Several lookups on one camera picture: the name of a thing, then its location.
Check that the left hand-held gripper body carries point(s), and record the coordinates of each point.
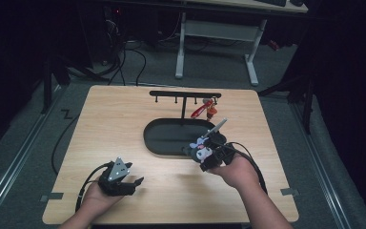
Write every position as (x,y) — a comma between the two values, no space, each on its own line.
(117,178)

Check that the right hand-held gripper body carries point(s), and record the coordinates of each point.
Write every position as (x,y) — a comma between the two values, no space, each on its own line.
(222,151)

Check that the black key rack with tray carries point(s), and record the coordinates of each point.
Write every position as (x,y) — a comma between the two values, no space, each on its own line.
(168,136)

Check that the person's left hand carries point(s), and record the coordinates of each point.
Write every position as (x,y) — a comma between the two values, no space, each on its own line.
(98,197)

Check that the person's right hand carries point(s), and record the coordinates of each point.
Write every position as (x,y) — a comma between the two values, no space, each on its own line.
(238,173)

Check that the grey tape piece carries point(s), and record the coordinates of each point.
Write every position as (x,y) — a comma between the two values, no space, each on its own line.
(289,191)
(52,196)

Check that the black metal stand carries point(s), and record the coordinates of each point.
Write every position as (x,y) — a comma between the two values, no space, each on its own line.
(301,95)
(52,82)

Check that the white-legged desk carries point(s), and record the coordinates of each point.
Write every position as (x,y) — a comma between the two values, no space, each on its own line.
(219,30)

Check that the metal floor rail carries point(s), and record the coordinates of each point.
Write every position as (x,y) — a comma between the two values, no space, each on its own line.
(324,171)
(9,171)

